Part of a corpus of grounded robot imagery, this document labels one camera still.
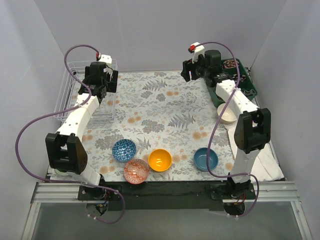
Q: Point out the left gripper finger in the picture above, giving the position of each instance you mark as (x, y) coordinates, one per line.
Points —
(87, 73)
(114, 81)

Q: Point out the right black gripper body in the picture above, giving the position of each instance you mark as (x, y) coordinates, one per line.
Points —
(187, 70)

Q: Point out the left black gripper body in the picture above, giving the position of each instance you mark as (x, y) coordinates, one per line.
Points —
(114, 80)

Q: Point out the white wire dish rack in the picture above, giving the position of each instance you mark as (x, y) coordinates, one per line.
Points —
(69, 88)

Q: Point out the green compartment tray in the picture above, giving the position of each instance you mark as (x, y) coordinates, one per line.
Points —
(246, 85)

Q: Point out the dark blue bowl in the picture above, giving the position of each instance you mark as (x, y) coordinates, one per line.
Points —
(200, 159)

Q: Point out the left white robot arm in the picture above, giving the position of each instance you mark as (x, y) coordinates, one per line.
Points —
(94, 102)

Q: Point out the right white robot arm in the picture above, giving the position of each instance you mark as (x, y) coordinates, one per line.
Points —
(253, 128)

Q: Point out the cream white bowl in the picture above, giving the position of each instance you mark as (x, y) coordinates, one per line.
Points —
(228, 116)

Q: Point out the floral table mat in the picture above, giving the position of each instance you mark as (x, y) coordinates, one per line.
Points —
(160, 110)

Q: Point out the blue patterned bowl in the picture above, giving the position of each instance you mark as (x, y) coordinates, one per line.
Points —
(124, 150)

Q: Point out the yellow bowl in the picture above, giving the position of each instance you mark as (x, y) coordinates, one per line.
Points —
(160, 160)

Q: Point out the red patterned bowl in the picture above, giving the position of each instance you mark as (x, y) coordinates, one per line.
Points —
(136, 171)

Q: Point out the white cloth towel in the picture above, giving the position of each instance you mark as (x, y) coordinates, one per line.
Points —
(265, 166)

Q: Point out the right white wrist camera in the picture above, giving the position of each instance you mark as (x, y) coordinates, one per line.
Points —
(196, 49)

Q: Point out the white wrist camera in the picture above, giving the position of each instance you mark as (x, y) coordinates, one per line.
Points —
(196, 49)
(104, 58)

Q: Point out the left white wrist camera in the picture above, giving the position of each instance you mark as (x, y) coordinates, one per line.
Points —
(104, 58)

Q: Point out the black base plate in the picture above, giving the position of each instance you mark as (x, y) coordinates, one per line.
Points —
(173, 195)

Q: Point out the aluminium frame rail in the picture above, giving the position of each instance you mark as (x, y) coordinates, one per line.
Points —
(276, 191)

